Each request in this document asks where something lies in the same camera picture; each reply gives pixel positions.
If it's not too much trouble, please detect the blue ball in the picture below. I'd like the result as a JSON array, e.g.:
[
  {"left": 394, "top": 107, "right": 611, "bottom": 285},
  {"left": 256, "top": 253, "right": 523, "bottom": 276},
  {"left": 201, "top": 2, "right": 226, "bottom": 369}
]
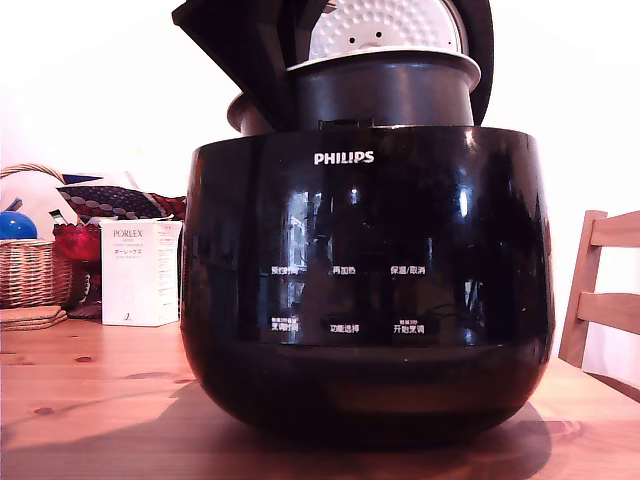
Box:
[{"left": 0, "top": 210, "right": 40, "bottom": 242}]

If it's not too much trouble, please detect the wicker basket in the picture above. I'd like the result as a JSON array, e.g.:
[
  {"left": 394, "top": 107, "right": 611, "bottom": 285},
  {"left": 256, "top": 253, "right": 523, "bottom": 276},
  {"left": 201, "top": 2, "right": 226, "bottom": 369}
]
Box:
[{"left": 0, "top": 163, "right": 76, "bottom": 310}]

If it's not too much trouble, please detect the dark metal pot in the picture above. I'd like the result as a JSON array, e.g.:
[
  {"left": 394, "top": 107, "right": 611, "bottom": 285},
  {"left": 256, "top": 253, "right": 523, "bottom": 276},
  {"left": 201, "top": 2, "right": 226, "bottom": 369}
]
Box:
[{"left": 226, "top": 49, "right": 482, "bottom": 136}]

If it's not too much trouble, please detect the wooden chair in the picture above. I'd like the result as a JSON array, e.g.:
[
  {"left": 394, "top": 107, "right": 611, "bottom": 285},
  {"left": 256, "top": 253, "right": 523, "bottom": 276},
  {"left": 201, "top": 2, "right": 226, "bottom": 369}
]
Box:
[{"left": 557, "top": 209, "right": 640, "bottom": 402}]

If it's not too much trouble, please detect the black Philips rice cooker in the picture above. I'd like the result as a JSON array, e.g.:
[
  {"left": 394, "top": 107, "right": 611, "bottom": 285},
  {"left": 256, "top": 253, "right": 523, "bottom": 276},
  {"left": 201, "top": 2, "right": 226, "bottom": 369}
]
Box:
[{"left": 179, "top": 117, "right": 556, "bottom": 444}]

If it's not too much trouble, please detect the cork coaster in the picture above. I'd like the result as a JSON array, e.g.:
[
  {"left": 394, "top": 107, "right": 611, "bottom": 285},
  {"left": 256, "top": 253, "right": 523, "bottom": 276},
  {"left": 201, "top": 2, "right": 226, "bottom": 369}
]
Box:
[
  {"left": 0, "top": 305, "right": 63, "bottom": 321},
  {"left": 0, "top": 311, "right": 69, "bottom": 333}
]

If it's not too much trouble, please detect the black rice cooker lid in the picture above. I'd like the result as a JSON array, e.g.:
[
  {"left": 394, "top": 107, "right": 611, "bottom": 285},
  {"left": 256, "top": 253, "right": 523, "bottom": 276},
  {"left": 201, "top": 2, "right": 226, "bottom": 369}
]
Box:
[{"left": 298, "top": 0, "right": 496, "bottom": 127}]

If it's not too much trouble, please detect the red glass goblet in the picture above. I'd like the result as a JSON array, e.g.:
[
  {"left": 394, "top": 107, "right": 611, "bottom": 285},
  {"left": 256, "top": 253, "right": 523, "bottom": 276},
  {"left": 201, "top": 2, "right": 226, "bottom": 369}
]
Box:
[{"left": 52, "top": 222, "right": 104, "bottom": 319}]

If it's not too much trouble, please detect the dark red patterned cloth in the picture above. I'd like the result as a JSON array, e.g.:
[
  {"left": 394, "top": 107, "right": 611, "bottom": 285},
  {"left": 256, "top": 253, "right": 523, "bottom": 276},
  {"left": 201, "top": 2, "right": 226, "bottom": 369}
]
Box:
[{"left": 56, "top": 184, "right": 188, "bottom": 222}]

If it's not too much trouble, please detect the white Porlex box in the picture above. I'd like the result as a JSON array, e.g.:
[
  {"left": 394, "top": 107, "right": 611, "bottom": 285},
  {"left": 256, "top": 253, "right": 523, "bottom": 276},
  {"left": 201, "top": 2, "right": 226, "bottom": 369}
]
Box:
[{"left": 99, "top": 217, "right": 184, "bottom": 328}]

